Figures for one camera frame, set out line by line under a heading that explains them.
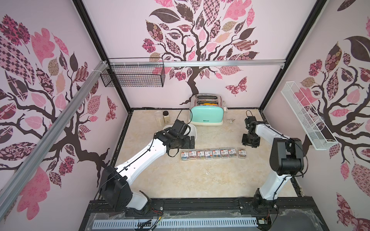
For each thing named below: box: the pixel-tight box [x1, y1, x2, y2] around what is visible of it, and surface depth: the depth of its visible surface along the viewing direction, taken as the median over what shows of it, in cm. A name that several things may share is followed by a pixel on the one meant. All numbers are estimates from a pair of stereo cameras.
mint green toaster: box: [189, 92, 225, 126], surface depth 106 cm
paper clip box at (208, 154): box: [204, 149, 213, 160], surface depth 94 cm
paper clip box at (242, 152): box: [237, 147, 247, 159], surface depth 94 cm
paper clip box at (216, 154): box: [212, 149, 222, 159], surface depth 94 cm
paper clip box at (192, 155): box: [188, 151, 198, 160], surface depth 94 cm
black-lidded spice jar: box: [162, 110, 171, 124], surface depth 108 cm
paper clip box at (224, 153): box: [220, 148, 229, 159], surface depth 94 cm
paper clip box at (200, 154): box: [196, 149, 205, 161], surface depth 94 cm
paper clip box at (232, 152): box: [227, 147, 238, 158], surface depth 94 cm
